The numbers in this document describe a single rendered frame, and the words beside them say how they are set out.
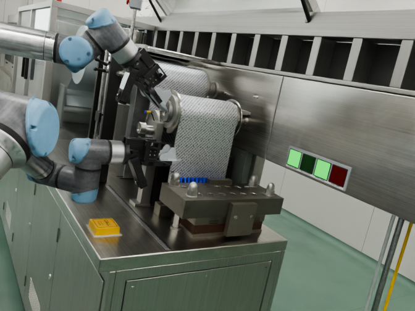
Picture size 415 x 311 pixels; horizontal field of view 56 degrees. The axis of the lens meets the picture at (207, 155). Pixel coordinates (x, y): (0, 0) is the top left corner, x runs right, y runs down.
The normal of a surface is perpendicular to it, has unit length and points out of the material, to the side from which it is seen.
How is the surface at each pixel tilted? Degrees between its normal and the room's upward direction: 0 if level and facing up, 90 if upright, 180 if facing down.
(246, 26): 90
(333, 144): 90
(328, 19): 90
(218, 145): 90
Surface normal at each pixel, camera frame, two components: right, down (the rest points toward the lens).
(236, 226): 0.52, 0.27
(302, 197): -0.83, -0.04
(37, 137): 0.99, 0.14
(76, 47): 0.22, 0.25
